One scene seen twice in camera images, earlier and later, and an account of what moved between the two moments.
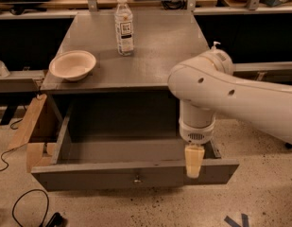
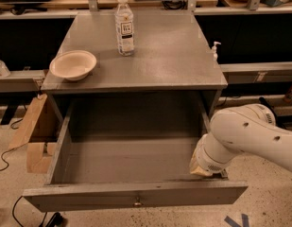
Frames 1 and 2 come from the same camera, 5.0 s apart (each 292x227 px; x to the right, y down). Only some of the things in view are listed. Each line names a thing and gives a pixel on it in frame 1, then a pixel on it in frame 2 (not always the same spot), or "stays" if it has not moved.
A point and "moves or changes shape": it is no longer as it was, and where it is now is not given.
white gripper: [196, 134] → [207, 162]
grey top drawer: [105, 145] moves or changes shape
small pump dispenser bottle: [214, 47] stays
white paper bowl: [73, 65] stays
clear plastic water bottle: [124, 26] stays
